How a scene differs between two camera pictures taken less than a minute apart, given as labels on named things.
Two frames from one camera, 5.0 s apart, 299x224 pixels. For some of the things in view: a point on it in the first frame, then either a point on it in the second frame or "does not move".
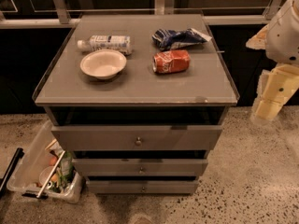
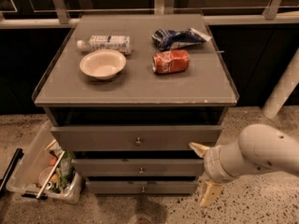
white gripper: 284,36 -> 212,164
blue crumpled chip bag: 165,39 does not move
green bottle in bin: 66,167 does not move
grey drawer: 140,167 does not move
